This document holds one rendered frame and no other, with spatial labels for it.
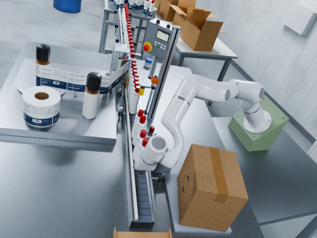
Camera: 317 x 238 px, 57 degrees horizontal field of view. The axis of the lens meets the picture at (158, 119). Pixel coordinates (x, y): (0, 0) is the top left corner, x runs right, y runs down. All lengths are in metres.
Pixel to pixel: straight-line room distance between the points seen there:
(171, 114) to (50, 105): 0.72
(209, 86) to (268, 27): 3.78
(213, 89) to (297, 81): 3.26
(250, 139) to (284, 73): 2.78
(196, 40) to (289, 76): 1.78
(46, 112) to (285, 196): 1.49
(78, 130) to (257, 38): 4.04
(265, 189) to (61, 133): 1.27
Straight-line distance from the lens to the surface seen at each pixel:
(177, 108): 1.32
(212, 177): 1.38
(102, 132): 1.78
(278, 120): 2.14
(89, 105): 1.80
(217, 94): 1.45
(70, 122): 1.83
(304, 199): 2.07
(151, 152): 1.25
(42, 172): 1.61
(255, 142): 2.12
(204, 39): 3.52
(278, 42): 4.96
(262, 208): 1.83
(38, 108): 1.71
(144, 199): 1.50
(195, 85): 1.37
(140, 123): 1.64
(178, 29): 1.76
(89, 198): 1.52
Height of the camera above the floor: 2.04
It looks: 36 degrees down
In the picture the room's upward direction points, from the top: 18 degrees clockwise
